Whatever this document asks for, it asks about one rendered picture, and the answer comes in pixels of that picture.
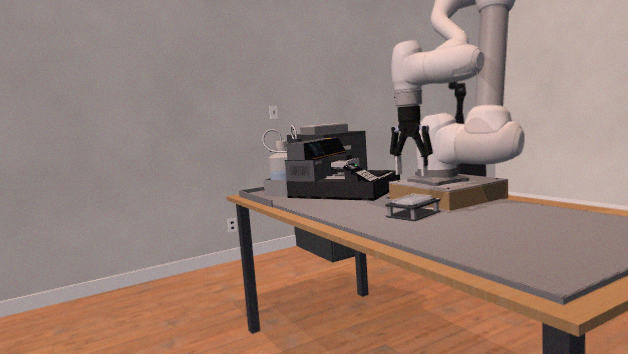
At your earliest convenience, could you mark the white plastic bottle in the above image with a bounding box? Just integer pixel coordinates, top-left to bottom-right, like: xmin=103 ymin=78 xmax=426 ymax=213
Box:
xmin=269 ymin=141 xmax=287 ymax=180

